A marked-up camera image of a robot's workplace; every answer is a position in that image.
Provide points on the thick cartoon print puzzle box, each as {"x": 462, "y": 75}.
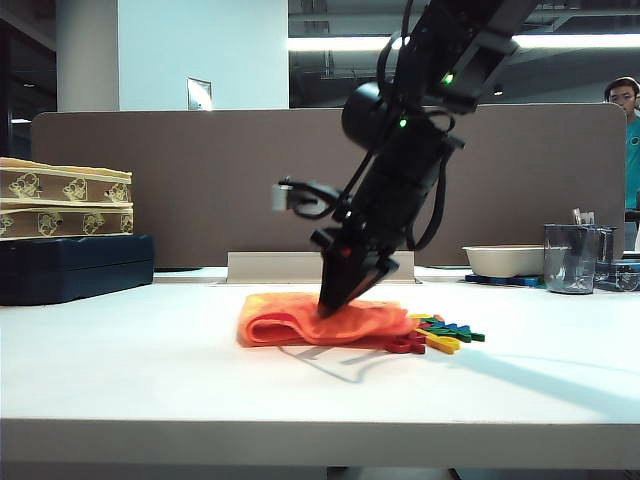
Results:
{"x": 65, "y": 187}

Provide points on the dark blue plastic case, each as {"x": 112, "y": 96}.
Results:
{"x": 75, "y": 270}

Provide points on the white headphones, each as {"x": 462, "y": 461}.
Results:
{"x": 608, "y": 89}

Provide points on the person in teal shirt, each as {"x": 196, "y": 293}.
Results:
{"x": 632, "y": 160}

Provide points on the brown desk partition panel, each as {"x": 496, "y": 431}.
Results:
{"x": 200, "y": 190}

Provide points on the white building column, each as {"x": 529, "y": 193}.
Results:
{"x": 175, "y": 45}

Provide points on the white ceiling light strip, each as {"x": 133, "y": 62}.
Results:
{"x": 340, "y": 43}

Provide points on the orange microfibre cloth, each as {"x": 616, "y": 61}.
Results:
{"x": 280, "y": 320}

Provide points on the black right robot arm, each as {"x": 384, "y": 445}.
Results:
{"x": 415, "y": 170}

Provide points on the thin cartoon print puzzle box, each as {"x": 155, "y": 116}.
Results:
{"x": 65, "y": 222}

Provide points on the small clear glass cup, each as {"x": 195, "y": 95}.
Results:
{"x": 607, "y": 245}

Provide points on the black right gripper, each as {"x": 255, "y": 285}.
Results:
{"x": 375, "y": 240}

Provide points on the red letter magnet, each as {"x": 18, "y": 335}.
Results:
{"x": 405, "y": 344}

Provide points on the white paper bowl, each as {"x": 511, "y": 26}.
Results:
{"x": 500, "y": 260}

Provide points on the silver wall sign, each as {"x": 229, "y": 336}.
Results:
{"x": 200, "y": 94}

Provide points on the yellow letter magnet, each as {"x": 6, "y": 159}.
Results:
{"x": 425, "y": 317}
{"x": 442, "y": 346}

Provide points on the clear plastic cup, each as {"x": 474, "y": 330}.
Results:
{"x": 570, "y": 260}

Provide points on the blue mat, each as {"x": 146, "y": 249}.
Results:
{"x": 500, "y": 281}

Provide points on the green letter magnet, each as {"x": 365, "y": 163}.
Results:
{"x": 460, "y": 332}

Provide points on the sticks in cup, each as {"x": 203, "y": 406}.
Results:
{"x": 582, "y": 217}

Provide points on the blue patterned flat item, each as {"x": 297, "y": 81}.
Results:
{"x": 620, "y": 277}

